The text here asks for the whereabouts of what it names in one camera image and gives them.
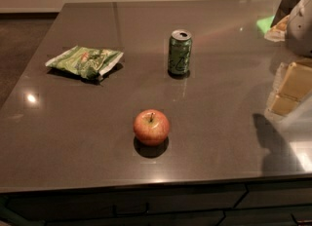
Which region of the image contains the dark cabinet drawer front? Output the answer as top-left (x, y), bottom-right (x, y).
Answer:
top-left (4, 184), bottom-right (246, 225)

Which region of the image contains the dark drawer handle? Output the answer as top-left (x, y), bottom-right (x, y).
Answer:
top-left (112, 203), bottom-right (150, 217)

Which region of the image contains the green soda can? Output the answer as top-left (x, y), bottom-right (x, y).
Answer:
top-left (168, 29), bottom-right (192, 75)

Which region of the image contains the green chip bag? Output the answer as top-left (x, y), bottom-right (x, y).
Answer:
top-left (45, 46), bottom-right (123, 80)

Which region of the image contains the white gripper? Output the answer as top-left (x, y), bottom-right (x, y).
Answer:
top-left (267, 0), bottom-right (312, 116)

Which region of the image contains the red apple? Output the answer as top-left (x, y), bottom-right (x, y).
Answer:
top-left (133, 109), bottom-right (170, 146)

